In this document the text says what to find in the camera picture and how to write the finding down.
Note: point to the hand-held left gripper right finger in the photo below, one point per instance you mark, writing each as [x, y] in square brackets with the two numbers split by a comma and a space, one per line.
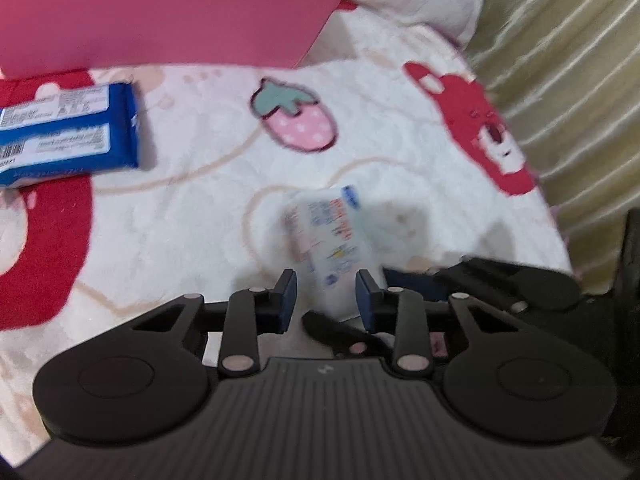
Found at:
[366, 305]

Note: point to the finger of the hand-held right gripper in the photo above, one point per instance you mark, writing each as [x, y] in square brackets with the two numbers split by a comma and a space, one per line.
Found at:
[540, 287]
[330, 330]

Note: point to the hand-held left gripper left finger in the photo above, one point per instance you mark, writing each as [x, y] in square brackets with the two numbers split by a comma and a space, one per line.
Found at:
[286, 305]

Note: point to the white tissue pack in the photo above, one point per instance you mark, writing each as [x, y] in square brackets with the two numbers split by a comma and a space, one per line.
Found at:
[330, 240]

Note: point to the blue wet wipes pack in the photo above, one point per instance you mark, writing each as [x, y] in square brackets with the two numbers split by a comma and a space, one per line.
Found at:
[65, 135]

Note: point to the pink cardboard box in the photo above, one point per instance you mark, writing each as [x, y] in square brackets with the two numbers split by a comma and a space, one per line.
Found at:
[175, 15]

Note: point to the red bear printed blanket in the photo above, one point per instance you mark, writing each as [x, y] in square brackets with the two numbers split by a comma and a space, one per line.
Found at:
[200, 220]

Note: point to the gold satin curtain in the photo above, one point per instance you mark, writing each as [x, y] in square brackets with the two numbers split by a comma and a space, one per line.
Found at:
[575, 85]

